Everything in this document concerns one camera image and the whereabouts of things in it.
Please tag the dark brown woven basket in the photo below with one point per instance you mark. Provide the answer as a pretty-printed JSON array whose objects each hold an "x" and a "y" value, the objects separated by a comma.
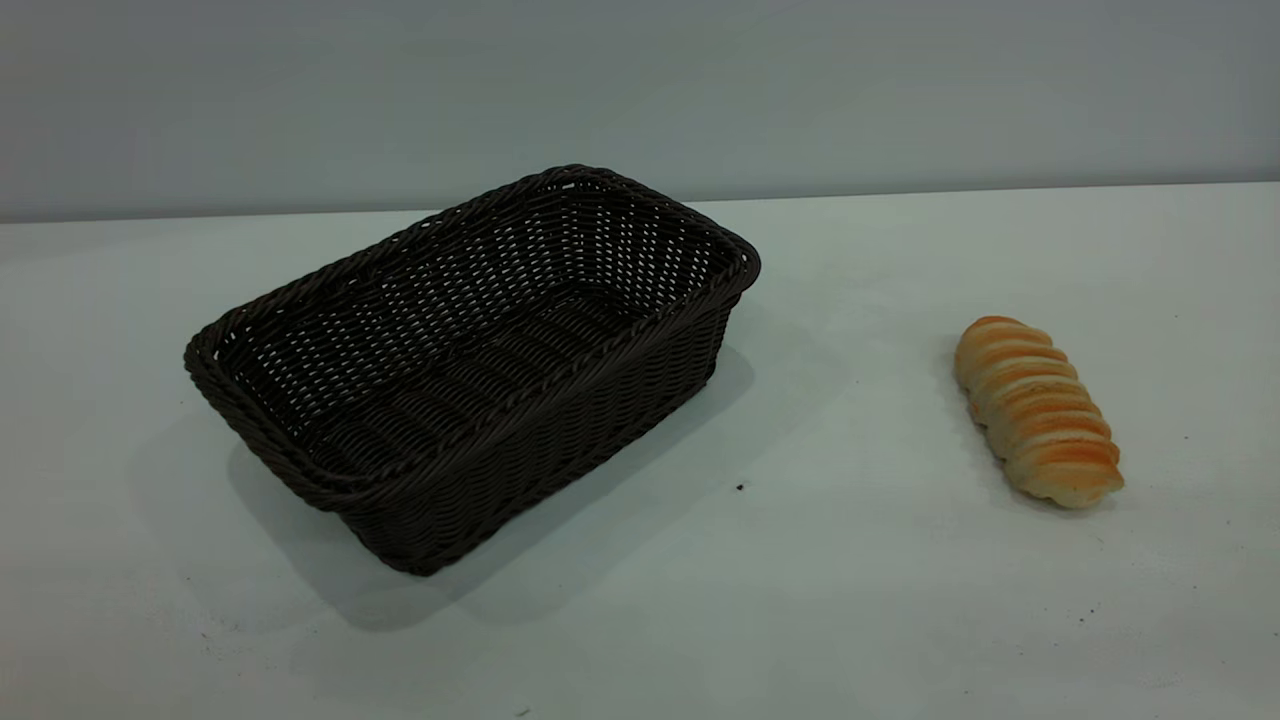
[{"x": 450, "y": 500}]

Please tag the striped golden bread roll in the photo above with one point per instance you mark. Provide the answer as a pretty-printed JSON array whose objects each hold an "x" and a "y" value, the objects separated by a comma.
[{"x": 1040, "y": 415}]

